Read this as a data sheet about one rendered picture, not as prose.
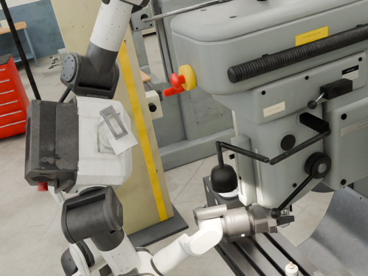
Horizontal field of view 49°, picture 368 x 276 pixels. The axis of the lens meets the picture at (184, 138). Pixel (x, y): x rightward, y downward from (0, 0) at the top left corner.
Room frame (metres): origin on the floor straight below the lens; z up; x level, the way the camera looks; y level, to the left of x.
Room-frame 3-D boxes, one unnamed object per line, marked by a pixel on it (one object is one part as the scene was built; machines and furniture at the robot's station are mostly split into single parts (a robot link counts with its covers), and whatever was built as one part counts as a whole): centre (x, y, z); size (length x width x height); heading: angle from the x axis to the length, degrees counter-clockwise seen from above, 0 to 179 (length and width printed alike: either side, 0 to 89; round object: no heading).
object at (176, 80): (0.91, -0.01, 1.76); 0.04 x 0.03 x 0.04; 18
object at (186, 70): (0.92, -0.04, 1.76); 0.06 x 0.02 x 0.06; 18
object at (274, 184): (0.99, -0.26, 1.47); 0.21 x 0.19 x 0.32; 18
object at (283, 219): (0.96, -0.25, 1.24); 0.06 x 0.02 x 0.03; 89
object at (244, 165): (0.96, -0.15, 1.44); 0.04 x 0.04 x 0.21; 18
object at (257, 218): (0.99, -0.16, 1.23); 0.13 x 0.12 x 0.10; 179
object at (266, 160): (0.83, -0.14, 1.58); 0.17 x 0.01 x 0.01; 36
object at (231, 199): (1.33, -0.12, 1.06); 0.22 x 0.12 x 0.20; 12
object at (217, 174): (0.90, -0.08, 1.48); 0.07 x 0.07 x 0.06
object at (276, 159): (0.80, -0.25, 1.58); 0.17 x 0.01 x 0.01; 117
